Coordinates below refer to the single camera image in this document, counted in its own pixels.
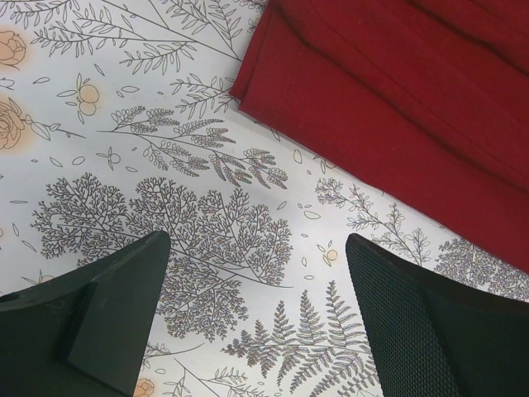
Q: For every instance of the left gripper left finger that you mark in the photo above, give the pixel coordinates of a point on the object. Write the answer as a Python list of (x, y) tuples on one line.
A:
[(84, 333)]

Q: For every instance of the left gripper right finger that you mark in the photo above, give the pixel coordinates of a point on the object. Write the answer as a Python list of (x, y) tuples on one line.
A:
[(432, 336)]

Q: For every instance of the dark red t shirt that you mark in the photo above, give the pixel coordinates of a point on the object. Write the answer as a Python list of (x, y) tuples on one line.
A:
[(425, 100)]

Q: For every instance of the floral patterned table mat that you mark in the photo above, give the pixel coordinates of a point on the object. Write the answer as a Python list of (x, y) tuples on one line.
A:
[(116, 121)]

